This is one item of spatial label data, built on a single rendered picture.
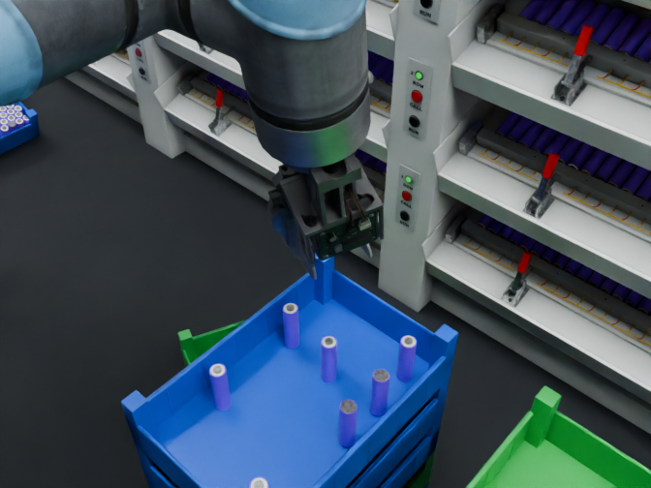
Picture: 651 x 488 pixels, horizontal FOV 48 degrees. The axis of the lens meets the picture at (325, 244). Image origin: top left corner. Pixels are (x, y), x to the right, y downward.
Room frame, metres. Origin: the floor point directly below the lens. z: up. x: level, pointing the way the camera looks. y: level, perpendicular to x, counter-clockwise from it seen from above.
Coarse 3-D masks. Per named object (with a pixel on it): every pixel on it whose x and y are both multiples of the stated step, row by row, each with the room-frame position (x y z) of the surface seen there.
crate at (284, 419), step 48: (288, 288) 0.60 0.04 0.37; (336, 288) 0.62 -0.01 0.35; (240, 336) 0.53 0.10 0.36; (336, 336) 0.56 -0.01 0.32; (384, 336) 0.56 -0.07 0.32; (432, 336) 0.52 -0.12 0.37; (192, 384) 0.48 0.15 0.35; (240, 384) 0.49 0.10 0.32; (288, 384) 0.49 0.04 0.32; (336, 384) 0.49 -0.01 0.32; (432, 384) 0.48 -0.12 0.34; (144, 432) 0.40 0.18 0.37; (192, 432) 0.43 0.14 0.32; (240, 432) 0.43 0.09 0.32; (288, 432) 0.43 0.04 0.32; (336, 432) 0.43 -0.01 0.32; (384, 432) 0.41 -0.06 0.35; (192, 480) 0.35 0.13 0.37; (240, 480) 0.37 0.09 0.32; (288, 480) 0.37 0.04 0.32; (336, 480) 0.36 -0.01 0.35
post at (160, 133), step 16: (128, 48) 1.41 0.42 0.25; (144, 48) 1.37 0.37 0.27; (160, 48) 1.36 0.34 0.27; (160, 64) 1.36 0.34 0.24; (176, 64) 1.39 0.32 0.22; (160, 80) 1.35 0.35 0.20; (144, 96) 1.39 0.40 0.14; (144, 112) 1.40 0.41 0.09; (160, 112) 1.36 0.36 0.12; (144, 128) 1.41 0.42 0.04; (160, 128) 1.37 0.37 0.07; (176, 128) 1.37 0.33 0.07; (160, 144) 1.37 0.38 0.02; (176, 144) 1.36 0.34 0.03
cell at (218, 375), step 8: (216, 368) 0.47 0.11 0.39; (224, 368) 0.47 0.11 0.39; (216, 376) 0.46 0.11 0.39; (224, 376) 0.46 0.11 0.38; (216, 384) 0.46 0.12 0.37; (224, 384) 0.46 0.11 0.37; (216, 392) 0.46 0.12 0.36; (224, 392) 0.46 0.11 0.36; (216, 400) 0.46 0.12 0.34; (224, 400) 0.46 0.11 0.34; (216, 408) 0.46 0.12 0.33; (224, 408) 0.46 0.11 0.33
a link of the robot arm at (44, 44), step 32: (0, 0) 0.37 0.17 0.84; (32, 0) 0.39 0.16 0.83; (64, 0) 0.40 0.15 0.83; (96, 0) 0.42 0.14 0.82; (128, 0) 0.43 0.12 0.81; (0, 32) 0.36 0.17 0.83; (32, 32) 0.37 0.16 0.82; (64, 32) 0.39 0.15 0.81; (96, 32) 0.41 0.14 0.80; (128, 32) 0.44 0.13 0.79; (0, 64) 0.36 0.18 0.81; (32, 64) 0.37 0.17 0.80; (64, 64) 0.39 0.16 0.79; (0, 96) 0.36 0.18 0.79
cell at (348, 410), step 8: (344, 400) 0.43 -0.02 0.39; (352, 400) 0.43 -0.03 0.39; (344, 408) 0.42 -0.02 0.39; (352, 408) 0.42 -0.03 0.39; (344, 416) 0.41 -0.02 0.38; (352, 416) 0.41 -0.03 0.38; (344, 424) 0.41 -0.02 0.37; (352, 424) 0.41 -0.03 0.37; (344, 432) 0.41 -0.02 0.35; (352, 432) 0.41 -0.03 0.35; (344, 440) 0.41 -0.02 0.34; (352, 440) 0.41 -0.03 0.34
